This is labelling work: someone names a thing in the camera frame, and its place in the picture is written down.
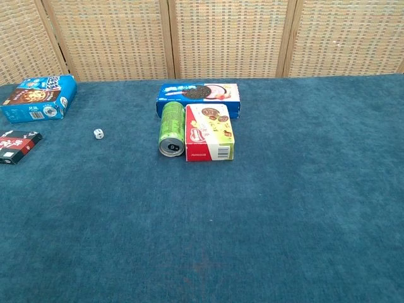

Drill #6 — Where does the red and white biscuit box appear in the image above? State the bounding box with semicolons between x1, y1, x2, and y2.
184;104;235;162

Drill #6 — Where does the green drink can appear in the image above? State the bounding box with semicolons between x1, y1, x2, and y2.
158;101;186;157

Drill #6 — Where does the blue carpet table cover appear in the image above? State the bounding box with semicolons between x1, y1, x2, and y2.
0;73;404;303

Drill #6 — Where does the blue chocolate chip cookie box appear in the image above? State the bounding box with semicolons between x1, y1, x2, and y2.
0;74;78;124

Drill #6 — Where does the woven rattan screen panel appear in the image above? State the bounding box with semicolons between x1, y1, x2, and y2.
0;0;69;86
276;0;404;78
159;0;299;80
34;0;176;83

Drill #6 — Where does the blue and pink Oreo box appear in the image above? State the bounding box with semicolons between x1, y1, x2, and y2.
156;83;241;119

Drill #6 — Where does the small red snack packet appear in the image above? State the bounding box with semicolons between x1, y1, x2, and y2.
0;129;43;165

